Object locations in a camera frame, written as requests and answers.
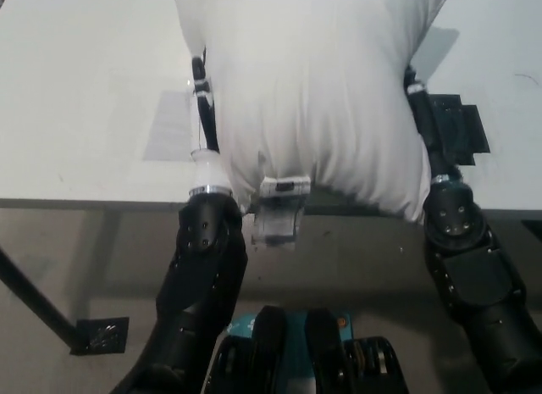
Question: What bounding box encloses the black table foot plate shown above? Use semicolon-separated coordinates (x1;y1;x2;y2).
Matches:
69;316;130;355

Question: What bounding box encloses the white pillow with label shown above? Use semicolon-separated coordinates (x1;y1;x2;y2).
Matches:
171;0;444;249

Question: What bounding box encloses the black slanted table leg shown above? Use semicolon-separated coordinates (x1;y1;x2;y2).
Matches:
0;245;80;348

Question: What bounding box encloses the black tape patch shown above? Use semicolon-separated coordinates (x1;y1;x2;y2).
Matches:
417;92;492;166

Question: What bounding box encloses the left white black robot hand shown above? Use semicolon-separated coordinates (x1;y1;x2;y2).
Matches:
189;46;233;197

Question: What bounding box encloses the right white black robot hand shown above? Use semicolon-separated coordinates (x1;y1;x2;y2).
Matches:
401;65;462;184

